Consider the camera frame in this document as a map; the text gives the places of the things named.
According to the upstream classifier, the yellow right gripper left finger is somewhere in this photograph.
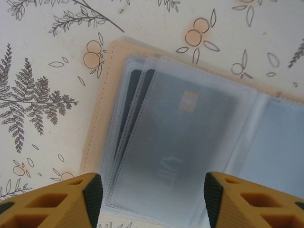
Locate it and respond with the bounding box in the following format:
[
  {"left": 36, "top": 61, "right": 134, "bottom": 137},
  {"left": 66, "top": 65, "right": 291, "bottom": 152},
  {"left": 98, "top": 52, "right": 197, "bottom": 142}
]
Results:
[{"left": 0, "top": 172, "right": 103, "bottom": 228}]

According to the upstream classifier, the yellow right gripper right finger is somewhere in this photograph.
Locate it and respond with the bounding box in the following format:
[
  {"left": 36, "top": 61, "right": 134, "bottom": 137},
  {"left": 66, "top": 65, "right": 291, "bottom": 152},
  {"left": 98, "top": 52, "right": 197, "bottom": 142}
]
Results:
[{"left": 204, "top": 172, "right": 304, "bottom": 228}]

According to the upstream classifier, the beige card holder wallet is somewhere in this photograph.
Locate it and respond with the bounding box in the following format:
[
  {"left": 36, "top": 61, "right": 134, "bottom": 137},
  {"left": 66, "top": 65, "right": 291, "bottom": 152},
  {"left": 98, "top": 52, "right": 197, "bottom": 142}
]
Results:
[{"left": 79, "top": 39, "right": 304, "bottom": 228}]

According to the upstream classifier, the floral fern print tablecloth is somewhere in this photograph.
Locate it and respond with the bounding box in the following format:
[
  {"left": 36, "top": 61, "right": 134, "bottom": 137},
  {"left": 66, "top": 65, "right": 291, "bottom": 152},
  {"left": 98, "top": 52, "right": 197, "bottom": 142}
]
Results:
[{"left": 0, "top": 0, "right": 304, "bottom": 228}]

